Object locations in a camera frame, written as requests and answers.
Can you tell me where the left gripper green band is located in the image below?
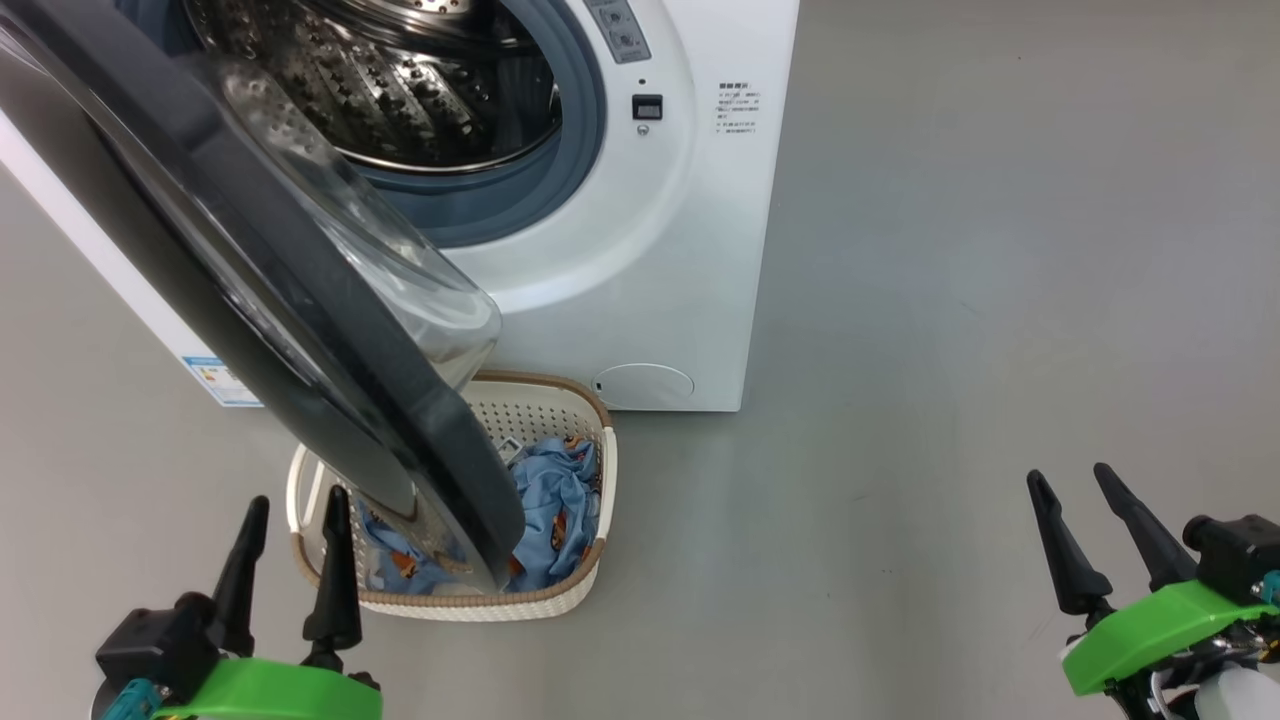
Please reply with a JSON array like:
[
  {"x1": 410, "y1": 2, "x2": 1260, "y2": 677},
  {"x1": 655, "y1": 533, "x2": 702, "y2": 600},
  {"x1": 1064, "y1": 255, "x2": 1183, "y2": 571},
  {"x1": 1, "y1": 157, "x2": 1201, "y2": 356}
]
[{"x1": 150, "y1": 486, "x2": 383, "y2": 720}]

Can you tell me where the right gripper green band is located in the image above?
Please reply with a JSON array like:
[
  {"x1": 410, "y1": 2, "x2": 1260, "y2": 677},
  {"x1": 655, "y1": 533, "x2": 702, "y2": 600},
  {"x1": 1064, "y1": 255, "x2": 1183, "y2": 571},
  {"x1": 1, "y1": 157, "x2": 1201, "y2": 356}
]
[{"x1": 1027, "y1": 462, "x2": 1280, "y2": 720}]

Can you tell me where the blue bear print garment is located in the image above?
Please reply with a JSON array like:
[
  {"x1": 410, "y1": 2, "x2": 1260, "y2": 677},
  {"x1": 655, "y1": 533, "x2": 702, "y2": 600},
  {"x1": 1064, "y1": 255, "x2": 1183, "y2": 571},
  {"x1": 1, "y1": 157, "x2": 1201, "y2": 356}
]
[
  {"x1": 358, "y1": 505, "x2": 473, "y2": 597},
  {"x1": 505, "y1": 435, "x2": 601, "y2": 592}
]

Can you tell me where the black round glass washer door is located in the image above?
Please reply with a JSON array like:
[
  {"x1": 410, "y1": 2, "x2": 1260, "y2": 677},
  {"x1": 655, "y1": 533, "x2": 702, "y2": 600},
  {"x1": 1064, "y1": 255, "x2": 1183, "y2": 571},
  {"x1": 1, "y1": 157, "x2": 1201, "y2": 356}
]
[{"x1": 0, "y1": 0, "x2": 526, "y2": 593}]

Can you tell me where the white front-load washing machine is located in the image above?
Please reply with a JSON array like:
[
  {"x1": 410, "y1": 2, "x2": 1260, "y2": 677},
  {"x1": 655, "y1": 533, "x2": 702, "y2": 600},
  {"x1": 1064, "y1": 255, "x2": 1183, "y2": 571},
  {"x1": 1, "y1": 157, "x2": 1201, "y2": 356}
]
[{"x1": 0, "y1": 0, "x2": 801, "y2": 413}]

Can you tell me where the blue energy label sticker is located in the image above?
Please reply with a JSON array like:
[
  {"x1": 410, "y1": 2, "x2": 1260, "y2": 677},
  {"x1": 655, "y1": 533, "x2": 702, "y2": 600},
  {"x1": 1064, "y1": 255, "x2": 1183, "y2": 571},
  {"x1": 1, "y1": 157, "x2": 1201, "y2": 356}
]
[{"x1": 182, "y1": 355, "x2": 263, "y2": 408}]

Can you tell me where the cream perforated laundry basket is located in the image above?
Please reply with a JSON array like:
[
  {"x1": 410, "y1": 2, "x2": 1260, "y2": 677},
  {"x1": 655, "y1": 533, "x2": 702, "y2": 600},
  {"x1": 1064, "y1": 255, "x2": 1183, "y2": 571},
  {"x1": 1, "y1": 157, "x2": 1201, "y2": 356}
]
[{"x1": 286, "y1": 371, "x2": 618, "y2": 623}]

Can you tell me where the round white filter cover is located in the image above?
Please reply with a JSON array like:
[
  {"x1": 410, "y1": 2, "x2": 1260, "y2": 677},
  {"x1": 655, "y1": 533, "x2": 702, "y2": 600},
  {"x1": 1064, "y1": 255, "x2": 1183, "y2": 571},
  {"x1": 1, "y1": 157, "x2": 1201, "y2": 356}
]
[{"x1": 592, "y1": 363, "x2": 696, "y2": 411}]

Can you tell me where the printed text notice sticker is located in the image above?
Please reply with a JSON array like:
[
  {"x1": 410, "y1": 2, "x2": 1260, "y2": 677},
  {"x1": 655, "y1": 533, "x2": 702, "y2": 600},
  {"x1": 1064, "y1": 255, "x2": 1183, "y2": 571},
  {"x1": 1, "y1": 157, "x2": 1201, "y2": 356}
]
[{"x1": 715, "y1": 82, "x2": 761, "y2": 136}]

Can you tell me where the teal left camera cable plug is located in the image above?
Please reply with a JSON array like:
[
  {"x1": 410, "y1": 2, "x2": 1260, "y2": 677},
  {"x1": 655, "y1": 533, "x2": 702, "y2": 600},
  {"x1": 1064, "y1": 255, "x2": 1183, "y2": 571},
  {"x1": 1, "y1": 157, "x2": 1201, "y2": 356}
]
[{"x1": 100, "y1": 678, "x2": 163, "y2": 720}]

